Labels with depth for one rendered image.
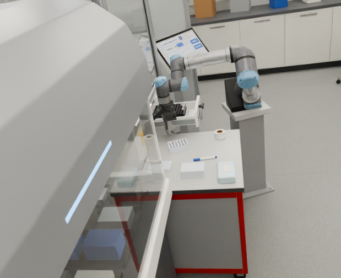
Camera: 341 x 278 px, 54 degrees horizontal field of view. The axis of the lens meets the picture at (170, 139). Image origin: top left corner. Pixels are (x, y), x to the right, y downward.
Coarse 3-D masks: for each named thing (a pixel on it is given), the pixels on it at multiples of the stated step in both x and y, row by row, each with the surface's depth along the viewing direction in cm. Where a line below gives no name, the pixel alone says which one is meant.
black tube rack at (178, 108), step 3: (174, 105) 240; (177, 105) 238; (180, 105) 237; (156, 108) 239; (177, 108) 234; (180, 108) 233; (186, 108) 240; (153, 111) 235; (177, 111) 229; (180, 111) 228; (177, 114) 225; (180, 114) 225; (183, 114) 231; (159, 117) 233
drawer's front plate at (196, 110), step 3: (198, 96) 239; (198, 99) 234; (198, 102) 231; (198, 105) 230; (195, 108) 222; (198, 108) 228; (195, 111) 218; (198, 111) 227; (195, 114) 217; (198, 114) 226; (195, 117) 218; (195, 120) 219; (198, 123) 222; (198, 126) 221
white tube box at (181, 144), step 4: (176, 140) 216; (180, 140) 216; (184, 140) 214; (168, 144) 213; (172, 144) 213; (176, 144) 212; (180, 144) 211; (184, 144) 210; (172, 148) 209; (176, 148) 209; (180, 148) 210; (184, 148) 210; (188, 148) 211; (172, 152) 210
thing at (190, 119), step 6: (180, 102) 244; (186, 102) 242; (192, 102) 241; (192, 108) 244; (192, 114) 236; (156, 120) 225; (162, 120) 225; (174, 120) 224; (180, 120) 223; (186, 120) 222; (192, 120) 221; (156, 126) 228; (162, 126) 227
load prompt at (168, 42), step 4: (176, 36) 303; (180, 36) 305; (184, 36) 308; (168, 40) 297; (172, 40) 300; (176, 40) 302; (180, 40) 304; (160, 44) 292; (164, 44) 294; (168, 44) 296
